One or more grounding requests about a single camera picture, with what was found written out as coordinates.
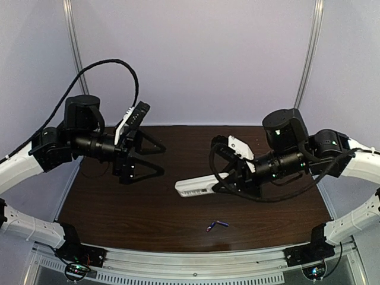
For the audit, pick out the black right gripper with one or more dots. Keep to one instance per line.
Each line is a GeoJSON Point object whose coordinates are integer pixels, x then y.
{"type": "Point", "coordinates": [247, 173]}

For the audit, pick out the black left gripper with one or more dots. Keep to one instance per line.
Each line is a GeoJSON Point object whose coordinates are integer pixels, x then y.
{"type": "Point", "coordinates": [127, 155]}

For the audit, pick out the white remote control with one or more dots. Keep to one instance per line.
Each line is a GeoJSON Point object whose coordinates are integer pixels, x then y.
{"type": "Point", "coordinates": [196, 186]}

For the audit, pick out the blue aaa battery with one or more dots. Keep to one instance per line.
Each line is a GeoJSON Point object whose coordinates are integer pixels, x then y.
{"type": "Point", "coordinates": [222, 223]}
{"type": "Point", "coordinates": [210, 226]}

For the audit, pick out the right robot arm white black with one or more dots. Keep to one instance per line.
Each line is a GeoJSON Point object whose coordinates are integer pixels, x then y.
{"type": "Point", "coordinates": [293, 153]}

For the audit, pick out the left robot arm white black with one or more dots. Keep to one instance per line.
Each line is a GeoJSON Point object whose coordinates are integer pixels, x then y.
{"type": "Point", "coordinates": [82, 133]}

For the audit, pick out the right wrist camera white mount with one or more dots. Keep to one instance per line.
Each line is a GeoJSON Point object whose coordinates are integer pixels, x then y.
{"type": "Point", "coordinates": [243, 151]}

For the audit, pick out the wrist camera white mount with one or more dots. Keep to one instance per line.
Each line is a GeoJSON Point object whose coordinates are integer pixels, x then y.
{"type": "Point", "coordinates": [243, 151]}
{"type": "Point", "coordinates": [131, 120]}

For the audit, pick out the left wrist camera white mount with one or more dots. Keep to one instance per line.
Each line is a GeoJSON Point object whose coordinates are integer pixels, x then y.
{"type": "Point", "coordinates": [131, 120]}

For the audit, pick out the front aluminium rail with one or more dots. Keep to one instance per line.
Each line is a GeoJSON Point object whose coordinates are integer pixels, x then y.
{"type": "Point", "coordinates": [260, 266]}

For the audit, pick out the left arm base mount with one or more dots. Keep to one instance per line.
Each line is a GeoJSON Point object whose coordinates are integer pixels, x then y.
{"type": "Point", "coordinates": [78, 257]}

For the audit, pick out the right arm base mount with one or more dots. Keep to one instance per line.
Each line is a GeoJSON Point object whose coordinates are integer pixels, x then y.
{"type": "Point", "coordinates": [316, 250]}

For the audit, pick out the left aluminium frame post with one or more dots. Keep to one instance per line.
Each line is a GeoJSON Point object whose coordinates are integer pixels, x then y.
{"type": "Point", "coordinates": [72, 35]}

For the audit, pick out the aluminium frame post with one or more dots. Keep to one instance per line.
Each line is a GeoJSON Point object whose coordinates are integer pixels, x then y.
{"type": "Point", "coordinates": [72, 35]}
{"type": "Point", "coordinates": [316, 24]}

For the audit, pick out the right aluminium frame post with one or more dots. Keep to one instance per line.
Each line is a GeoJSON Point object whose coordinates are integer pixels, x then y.
{"type": "Point", "coordinates": [316, 24]}

